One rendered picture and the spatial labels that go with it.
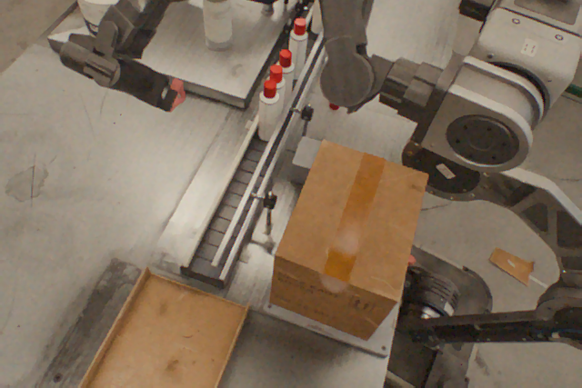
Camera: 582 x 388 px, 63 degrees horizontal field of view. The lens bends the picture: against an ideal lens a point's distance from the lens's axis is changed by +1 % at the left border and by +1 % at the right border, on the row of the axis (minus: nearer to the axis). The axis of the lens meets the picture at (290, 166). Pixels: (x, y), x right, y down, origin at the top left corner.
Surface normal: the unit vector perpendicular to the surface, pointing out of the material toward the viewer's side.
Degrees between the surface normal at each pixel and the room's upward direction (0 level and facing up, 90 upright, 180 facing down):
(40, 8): 0
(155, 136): 0
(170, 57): 0
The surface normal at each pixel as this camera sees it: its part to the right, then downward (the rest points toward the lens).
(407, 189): 0.07, -0.57
